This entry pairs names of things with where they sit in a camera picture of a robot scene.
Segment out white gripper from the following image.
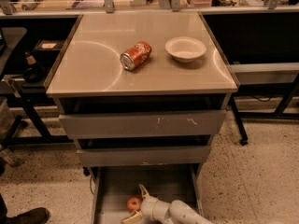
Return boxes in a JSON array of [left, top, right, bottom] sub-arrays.
[[121, 184, 172, 224]]

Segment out red apple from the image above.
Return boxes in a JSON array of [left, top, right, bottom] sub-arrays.
[[126, 196, 142, 213]]

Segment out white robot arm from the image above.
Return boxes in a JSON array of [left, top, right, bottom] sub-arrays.
[[121, 184, 213, 224]]

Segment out open bottom grey drawer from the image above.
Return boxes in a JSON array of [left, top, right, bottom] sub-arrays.
[[91, 164, 203, 224]]

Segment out middle grey drawer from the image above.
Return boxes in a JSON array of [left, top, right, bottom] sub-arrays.
[[77, 146, 211, 167]]

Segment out top grey drawer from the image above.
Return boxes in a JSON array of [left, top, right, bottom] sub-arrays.
[[59, 110, 226, 139]]

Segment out grey drawer cabinet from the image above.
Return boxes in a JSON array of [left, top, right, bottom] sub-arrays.
[[43, 10, 241, 224]]

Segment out dark shoe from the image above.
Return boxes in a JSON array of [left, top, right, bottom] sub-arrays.
[[6, 207, 50, 224]]

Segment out orange soda can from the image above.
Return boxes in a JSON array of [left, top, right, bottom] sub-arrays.
[[120, 41, 151, 71]]

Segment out white paper bowl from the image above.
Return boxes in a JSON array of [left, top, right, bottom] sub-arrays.
[[164, 36, 206, 63]]

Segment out black headphones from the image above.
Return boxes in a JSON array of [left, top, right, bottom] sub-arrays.
[[22, 64, 46, 83]]

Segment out black desk frame left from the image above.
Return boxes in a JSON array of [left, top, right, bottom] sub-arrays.
[[0, 27, 71, 149]]

